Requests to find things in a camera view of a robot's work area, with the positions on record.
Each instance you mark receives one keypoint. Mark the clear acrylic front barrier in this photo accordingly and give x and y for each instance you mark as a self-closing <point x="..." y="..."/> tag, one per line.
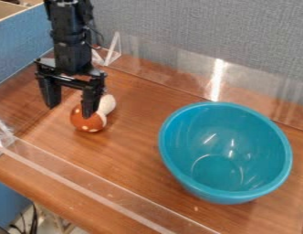
<point x="124" y="201"/>

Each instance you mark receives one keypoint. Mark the clear acrylic corner bracket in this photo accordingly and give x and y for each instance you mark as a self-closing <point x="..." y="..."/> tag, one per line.
<point x="105" y="56"/>

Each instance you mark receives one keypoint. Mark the clear acrylic barrier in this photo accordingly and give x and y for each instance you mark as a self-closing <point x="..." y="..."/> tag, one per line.
<point x="213" y="77"/>
<point x="124" y="201"/>

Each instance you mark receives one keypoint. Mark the blue plastic bowl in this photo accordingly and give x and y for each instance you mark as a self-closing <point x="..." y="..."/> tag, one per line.
<point x="226" y="152"/>

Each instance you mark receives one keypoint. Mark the clear acrylic back barrier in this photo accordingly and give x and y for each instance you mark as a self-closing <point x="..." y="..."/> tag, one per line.
<point x="213" y="77"/>

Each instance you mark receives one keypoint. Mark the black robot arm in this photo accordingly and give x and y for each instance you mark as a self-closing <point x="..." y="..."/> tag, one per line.
<point x="70" y="17"/>

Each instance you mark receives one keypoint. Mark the blue partition with wooden shelf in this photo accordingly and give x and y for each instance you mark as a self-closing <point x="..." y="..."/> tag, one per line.
<point x="25" y="35"/>

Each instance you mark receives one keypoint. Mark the red white-spotted toy mushroom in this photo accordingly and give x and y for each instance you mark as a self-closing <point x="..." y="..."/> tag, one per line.
<point x="97" y="122"/>

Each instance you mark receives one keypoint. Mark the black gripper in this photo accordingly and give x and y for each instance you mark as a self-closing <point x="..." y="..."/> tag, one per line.
<point x="70" y="69"/>

